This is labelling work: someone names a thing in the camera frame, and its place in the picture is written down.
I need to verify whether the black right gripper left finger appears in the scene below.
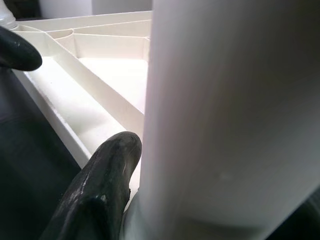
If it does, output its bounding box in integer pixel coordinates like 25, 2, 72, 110
39, 131, 143, 240

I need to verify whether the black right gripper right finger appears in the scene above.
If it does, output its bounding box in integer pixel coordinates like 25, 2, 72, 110
264, 184, 320, 240

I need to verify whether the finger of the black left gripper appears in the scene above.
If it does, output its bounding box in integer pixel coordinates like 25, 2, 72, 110
0, 26, 43, 72

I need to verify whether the white plastic table leg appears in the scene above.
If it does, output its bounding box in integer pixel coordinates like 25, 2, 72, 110
0, 0, 18, 29
119, 0, 320, 240

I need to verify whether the white plastic table top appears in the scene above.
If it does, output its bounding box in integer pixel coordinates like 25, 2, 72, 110
9, 9, 154, 240

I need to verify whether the black table cloth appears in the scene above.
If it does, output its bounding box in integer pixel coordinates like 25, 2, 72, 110
0, 67, 85, 240

